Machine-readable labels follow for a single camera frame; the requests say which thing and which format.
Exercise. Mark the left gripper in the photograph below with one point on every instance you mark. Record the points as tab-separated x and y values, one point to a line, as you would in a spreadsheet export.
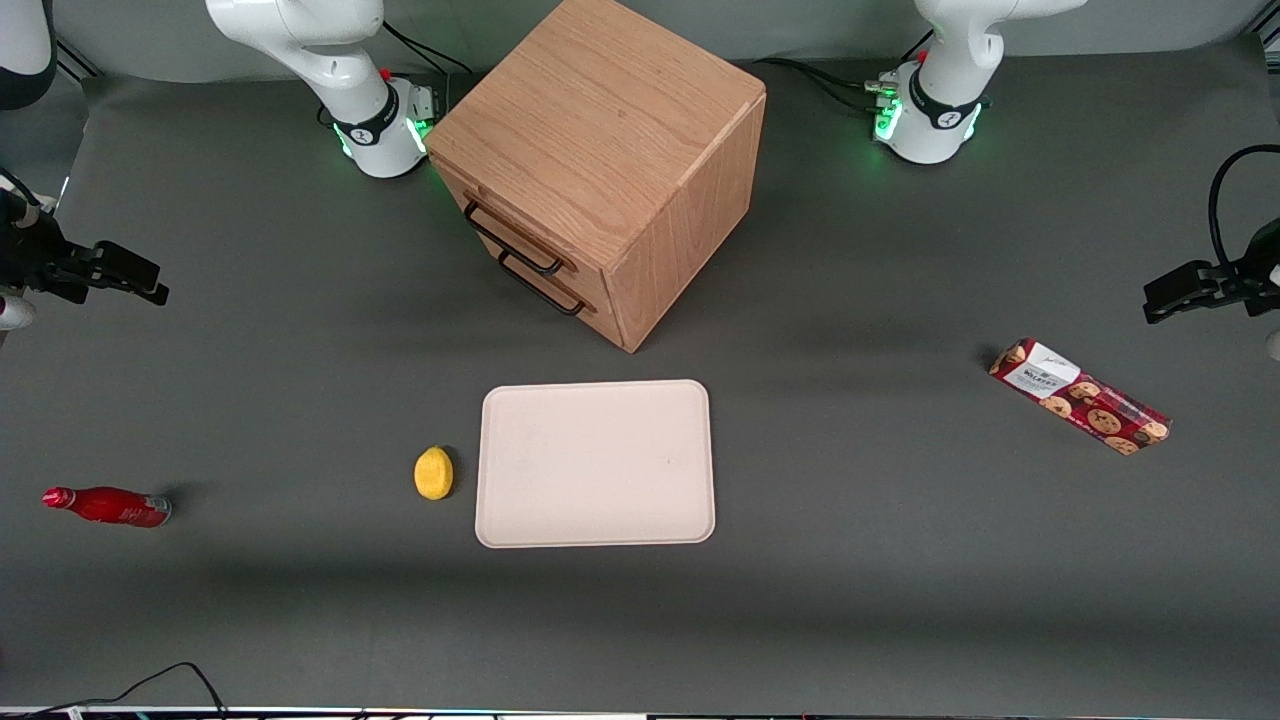
1258	272

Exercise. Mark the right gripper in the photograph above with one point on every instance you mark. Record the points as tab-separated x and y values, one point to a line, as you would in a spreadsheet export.
28	252

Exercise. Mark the wooden board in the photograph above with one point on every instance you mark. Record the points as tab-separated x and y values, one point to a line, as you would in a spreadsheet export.
590	275

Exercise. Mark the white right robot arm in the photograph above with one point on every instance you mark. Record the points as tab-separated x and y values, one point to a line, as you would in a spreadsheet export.
340	60

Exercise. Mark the wooden drawer cabinet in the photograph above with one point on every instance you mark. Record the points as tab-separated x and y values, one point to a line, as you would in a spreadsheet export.
620	120

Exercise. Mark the red cookie box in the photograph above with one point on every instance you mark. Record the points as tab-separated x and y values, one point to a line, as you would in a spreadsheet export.
1080	398

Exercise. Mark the red drink bottle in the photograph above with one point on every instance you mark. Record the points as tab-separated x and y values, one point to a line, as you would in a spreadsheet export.
110	506

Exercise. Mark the yellow lemon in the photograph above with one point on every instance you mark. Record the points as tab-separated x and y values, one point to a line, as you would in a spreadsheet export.
433	474

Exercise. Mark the beige plastic tray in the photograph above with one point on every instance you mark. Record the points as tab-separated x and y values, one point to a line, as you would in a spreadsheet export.
595	465

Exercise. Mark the dark aluminium frame rail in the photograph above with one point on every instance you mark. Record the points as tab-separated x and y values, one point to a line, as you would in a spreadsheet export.
80	62

